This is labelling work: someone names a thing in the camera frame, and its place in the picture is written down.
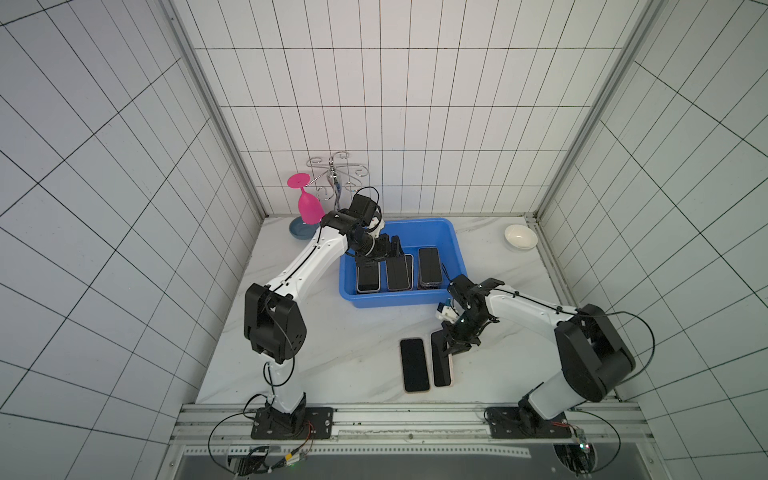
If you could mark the left electronics board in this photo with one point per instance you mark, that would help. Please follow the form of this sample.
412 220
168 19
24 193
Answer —
257 462

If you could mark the black phone removed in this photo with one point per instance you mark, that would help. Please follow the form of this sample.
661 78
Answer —
414 365
368 278
441 365

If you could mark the white bowl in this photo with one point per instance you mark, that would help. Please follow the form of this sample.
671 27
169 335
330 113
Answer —
521 237

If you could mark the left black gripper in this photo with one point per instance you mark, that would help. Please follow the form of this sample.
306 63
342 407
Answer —
383 252

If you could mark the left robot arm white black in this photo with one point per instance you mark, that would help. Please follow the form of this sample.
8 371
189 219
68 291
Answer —
273 322

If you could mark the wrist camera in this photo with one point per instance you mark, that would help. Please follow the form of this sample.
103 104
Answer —
366 211
460 289

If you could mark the black phone stack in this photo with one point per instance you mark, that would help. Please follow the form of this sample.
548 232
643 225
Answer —
430 273
397 274

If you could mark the aluminium mounting rail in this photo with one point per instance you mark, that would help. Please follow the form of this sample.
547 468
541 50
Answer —
358 429

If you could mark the electronics board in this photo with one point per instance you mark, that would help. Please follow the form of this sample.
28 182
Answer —
578 457
257 462

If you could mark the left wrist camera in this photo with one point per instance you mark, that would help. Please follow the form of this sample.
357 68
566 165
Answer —
366 211

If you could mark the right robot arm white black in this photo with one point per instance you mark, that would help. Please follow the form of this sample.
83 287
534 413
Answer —
593 357

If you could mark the black phone middle stack under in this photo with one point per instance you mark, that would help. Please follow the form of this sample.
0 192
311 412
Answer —
411 271

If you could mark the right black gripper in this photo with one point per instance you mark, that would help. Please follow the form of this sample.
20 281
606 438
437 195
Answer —
459 334

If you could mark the pink wine glass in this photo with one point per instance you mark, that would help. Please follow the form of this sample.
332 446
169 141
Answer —
309 206

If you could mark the blue plastic storage box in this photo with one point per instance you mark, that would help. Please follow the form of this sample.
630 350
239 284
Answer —
414 234

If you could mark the black phone stack top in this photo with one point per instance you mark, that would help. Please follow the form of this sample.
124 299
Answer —
397 274

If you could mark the right electronics board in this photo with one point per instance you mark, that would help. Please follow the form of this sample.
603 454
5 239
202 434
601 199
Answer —
578 457

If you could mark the black phone right stack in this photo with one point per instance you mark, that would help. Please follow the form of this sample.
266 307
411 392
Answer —
430 273

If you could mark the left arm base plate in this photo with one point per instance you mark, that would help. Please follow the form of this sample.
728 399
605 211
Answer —
308 422

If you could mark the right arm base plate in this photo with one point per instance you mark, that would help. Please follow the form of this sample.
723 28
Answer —
514 423

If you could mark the silver wire glass rack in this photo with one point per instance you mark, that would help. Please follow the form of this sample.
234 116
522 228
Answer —
336 179

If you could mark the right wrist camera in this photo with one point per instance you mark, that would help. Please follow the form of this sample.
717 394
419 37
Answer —
460 289

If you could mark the blue grey saucer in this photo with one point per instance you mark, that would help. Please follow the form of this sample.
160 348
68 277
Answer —
301 230

